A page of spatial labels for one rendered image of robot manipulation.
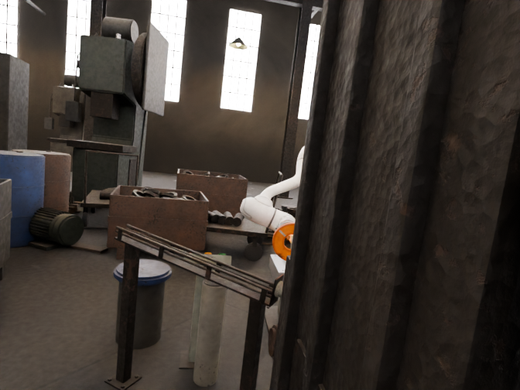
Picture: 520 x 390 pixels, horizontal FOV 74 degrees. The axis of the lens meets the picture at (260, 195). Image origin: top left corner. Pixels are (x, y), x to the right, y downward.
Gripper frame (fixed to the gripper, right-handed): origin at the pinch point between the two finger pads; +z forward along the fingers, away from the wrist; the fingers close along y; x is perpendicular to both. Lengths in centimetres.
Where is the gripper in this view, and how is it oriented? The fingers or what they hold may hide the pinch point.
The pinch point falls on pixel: (292, 237)
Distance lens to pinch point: 139.1
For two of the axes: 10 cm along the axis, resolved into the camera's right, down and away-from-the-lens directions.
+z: 0.0, 0.8, -10.0
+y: -9.9, -1.1, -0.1
